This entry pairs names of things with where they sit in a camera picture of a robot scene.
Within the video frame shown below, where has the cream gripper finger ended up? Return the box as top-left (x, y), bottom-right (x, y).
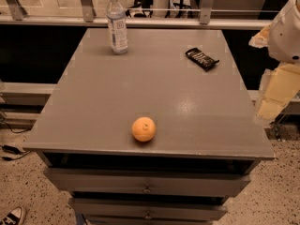
top-left (255, 62), bottom-right (300, 122)
top-left (248, 24), bottom-right (271, 49)

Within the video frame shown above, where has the black rxbar chocolate bar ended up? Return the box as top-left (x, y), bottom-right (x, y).
top-left (185, 48), bottom-right (218, 71)

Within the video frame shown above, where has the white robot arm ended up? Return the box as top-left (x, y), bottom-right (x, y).
top-left (248, 0), bottom-right (300, 126)

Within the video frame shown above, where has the grey drawer cabinet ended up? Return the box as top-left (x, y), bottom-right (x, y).
top-left (24, 28), bottom-right (274, 225)

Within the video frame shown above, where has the orange fruit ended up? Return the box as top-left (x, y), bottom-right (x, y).
top-left (131, 117), bottom-right (156, 143)

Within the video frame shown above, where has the clear plastic water bottle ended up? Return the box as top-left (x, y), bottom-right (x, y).
top-left (106, 0), bottom-right (128, 54)

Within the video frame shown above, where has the top grey drawer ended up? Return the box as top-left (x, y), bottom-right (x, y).
top-left (45, 168), bottom-right (250, 197)

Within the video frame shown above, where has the grey drawer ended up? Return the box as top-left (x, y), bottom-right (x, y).
top-left (68, 198), bottom-right (227, 220)
top-left (45, 168), bottom-right (250, 197)

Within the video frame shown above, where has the metal railing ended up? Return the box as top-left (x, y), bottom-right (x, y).
top-left (0, 0), bottom-right (276, 30)

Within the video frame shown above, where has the black and white sneaker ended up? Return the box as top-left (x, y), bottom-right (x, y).
top-left (0, 206), bottom-right (25, 225)

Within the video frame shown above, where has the black power adapter with cable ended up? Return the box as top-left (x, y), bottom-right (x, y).
top-left (0, 144), bottom-right (29, 161)

